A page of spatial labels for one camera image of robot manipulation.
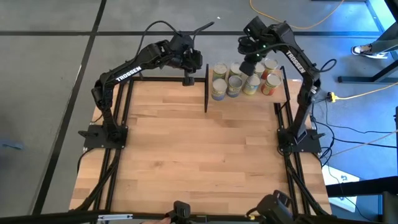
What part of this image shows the black floor cable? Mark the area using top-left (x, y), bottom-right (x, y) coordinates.
top-left (320, 136), bottom-right (398, 149)
top-left (310, 102), bottom-right (398, 135)

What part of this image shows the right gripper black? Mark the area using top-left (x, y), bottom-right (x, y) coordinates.
top-left (238, 16), bottom-right (280, 63)

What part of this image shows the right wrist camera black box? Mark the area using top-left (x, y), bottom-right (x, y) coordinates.
top-left (239, 60), bottom-right (257, 77)

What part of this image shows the white printed sheet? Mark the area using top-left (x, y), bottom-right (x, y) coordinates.
top-left (322, 164), bottom-right (361, 213)

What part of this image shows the person's hand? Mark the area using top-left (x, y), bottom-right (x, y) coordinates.
top-left (139, 217), bottom-right (172, 224)

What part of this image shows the black cable bundle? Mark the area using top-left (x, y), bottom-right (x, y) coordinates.
top-left (74, 148), bottom-right (122, 213)
top-left (284, 152), bottom-right (332, 216)

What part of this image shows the black aluminium frame rail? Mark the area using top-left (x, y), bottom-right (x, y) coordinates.
top-left (130, 75), bottom-right (208, 83)
top-left (273, 102), bottom-right (296, 215)
top-left (289, 149), bottom-right (312, 215)
top-left (92, 76), bottom-right (125, 213)
top-left (105, 79), bottom-right (134, 213)

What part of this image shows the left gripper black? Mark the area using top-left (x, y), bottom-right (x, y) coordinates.
top-left (169, 32), bottom-right (203, 74)

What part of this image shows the blue yellow carrots tin can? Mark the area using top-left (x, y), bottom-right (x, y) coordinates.
top-left (243, 73), bottom-right (261, 96)

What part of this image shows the orange red labelled tin can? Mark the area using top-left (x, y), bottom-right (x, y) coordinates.
top-left (261, 57), bottom-right (279, 80)

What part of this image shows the person's shoe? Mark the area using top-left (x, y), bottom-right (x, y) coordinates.
top-left (351, 43), bottom-right (389, 60)

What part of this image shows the wooden shelf board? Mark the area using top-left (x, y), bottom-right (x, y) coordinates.
top-left (208, 67), bottom-right (287, 104)

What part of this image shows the black table edge beam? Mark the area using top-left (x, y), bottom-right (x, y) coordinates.
top-left (0, 210), bottom-right (398, 224)

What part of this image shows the orange red pineapple tin can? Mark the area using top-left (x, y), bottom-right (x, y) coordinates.
top-left (261, 73), bottom-right (282, 96)

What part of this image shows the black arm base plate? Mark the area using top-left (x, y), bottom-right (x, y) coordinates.
top-left (78, 123), bottom-right (129, 149)
top-left (277, 127), bottom-right (326, 154)

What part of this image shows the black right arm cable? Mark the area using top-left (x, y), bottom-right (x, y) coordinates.
top-left (318, 58), bottom-right (338, 74)

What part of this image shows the black teleoperation handle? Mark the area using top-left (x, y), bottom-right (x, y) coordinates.
top-left (164, 200), bottom-right (192, 224)

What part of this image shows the silver metal bracket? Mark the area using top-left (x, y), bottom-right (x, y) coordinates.
top-left (97, 213), bottom-right (134, 222)

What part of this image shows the black floor beam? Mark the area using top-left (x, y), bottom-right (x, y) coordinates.
top-left (325, 175), bottom-right (398, 198)

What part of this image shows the person's leg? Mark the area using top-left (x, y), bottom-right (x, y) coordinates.
top-left (371, 29), bottom-right (398, 54)

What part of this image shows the yellow cable with black knot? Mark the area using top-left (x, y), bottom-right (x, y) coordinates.
top-left (248, 0), bottom-right (345, 30)

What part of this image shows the blue peas tin can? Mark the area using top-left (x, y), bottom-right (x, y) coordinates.
top-left (226, 75), bottom-right (244, 98)

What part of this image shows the black desk frame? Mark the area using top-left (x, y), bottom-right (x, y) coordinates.
top-left (338, 0), bottom-right (398, 83)

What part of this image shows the white floor cable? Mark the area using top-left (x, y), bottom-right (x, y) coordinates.
top-left (329, 129), bottom-right (398, 157)

